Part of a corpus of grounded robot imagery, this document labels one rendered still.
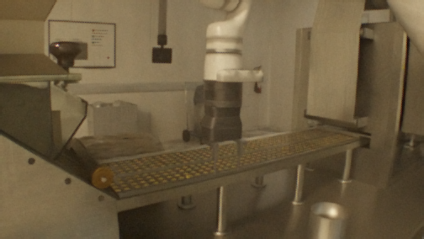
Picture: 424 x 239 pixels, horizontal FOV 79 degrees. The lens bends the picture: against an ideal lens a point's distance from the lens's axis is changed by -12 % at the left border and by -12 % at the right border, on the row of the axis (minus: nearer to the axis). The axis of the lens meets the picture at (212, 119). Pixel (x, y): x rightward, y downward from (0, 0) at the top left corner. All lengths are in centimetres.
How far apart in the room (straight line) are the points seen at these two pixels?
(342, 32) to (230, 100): 59
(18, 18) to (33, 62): 7
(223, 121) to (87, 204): 28
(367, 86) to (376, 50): 12
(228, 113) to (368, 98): 61
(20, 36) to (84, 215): 28
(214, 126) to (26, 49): 34
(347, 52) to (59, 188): 89
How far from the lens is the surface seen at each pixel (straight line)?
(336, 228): 62
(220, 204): 65
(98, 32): 437
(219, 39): 54
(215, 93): 53
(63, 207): 47
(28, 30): 49
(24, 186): 46
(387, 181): 106
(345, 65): 102
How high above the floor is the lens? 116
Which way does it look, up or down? 10 degrees down
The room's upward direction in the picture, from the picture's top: 1 degrees clockwise
